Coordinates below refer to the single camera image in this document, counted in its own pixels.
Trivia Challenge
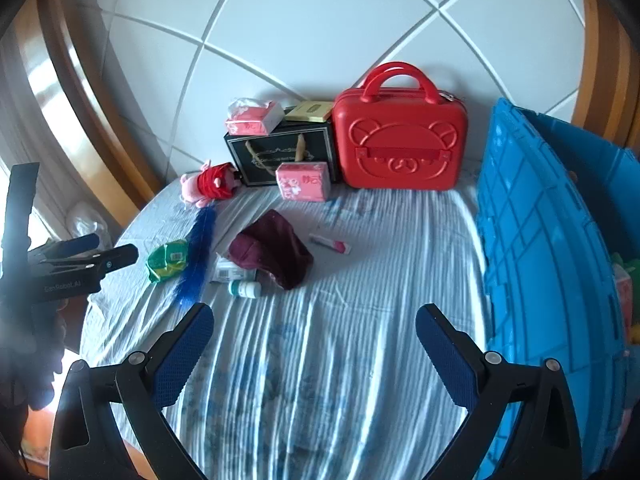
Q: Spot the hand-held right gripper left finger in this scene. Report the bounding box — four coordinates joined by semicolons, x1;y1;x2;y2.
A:
49;302;215;480

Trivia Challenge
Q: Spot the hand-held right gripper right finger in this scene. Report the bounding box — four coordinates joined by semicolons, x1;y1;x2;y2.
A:
416;303;583;480

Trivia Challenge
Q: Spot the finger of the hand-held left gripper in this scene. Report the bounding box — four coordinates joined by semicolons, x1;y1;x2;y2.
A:
42;243;140;281
27;233;101;263

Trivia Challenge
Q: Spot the green plastic packet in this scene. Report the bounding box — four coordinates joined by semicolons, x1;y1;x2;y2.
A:
146;239;190;284

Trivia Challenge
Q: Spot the white medicine bottle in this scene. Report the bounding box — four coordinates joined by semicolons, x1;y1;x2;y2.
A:
228;280;263;298

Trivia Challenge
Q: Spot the white blue-print packet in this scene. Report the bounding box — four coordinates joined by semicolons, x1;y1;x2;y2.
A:
209;252;258;283

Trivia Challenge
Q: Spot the blue plastic crate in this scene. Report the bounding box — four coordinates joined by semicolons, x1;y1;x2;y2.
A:
475;97;640;480

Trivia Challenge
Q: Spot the maroon knit cap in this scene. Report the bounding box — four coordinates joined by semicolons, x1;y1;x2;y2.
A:
228;210;315;291

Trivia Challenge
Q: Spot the small red white tube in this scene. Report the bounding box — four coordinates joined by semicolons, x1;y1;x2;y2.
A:
308;233;352;255

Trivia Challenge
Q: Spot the pink tissue pack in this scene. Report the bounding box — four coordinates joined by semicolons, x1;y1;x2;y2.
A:
225;97;286;137
275;161;332;203
614;270;635;323

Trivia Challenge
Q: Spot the clear plastic bag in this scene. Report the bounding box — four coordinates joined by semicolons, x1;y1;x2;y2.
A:
65;202;113;251

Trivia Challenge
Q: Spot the pink pig plush toy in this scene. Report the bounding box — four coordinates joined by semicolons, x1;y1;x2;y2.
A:
180;160;241;209

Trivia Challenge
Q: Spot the striped blue-white bed sheet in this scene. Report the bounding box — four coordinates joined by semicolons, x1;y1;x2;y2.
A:
80;170;506;480

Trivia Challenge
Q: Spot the black gift bag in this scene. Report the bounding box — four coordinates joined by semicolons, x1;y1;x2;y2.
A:
223;121;343;188

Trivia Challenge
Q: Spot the opened pink tissue pack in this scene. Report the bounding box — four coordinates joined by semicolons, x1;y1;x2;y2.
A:
225;97;286;137

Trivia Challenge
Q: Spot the sealed pink tissue pack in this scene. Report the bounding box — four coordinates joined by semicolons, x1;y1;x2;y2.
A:
275;161;332;203

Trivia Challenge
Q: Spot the red bear-embossed suitcase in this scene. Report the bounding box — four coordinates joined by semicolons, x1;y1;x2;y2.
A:
331;61;471;191

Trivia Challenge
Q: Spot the flat gold box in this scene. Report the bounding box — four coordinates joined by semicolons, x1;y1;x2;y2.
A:
284;101;335;123

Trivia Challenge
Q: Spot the wooden headboard frame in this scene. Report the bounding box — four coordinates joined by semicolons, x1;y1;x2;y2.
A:
15;0;163;226
570;0;640;151

